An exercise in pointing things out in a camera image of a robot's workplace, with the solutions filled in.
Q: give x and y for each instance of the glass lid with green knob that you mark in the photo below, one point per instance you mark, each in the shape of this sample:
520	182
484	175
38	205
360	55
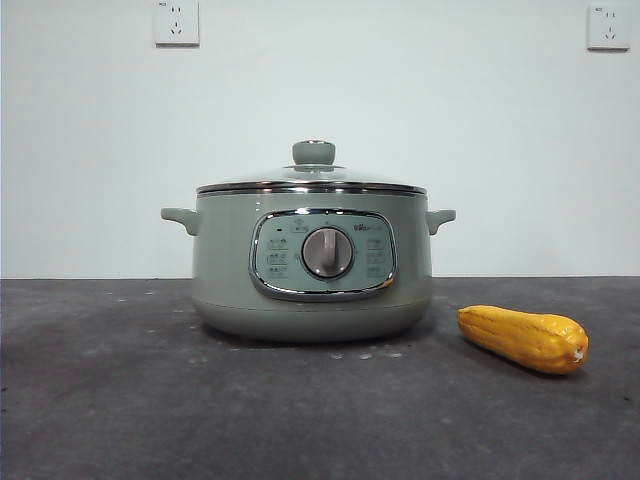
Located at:
314	151

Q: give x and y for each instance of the yellow corn cob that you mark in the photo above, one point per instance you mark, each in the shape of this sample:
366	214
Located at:
525	340

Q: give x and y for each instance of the sage green electric pot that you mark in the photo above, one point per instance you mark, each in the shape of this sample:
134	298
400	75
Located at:
225	280

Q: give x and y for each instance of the white wall socket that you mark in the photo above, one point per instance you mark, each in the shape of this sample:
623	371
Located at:
176	25
608	29

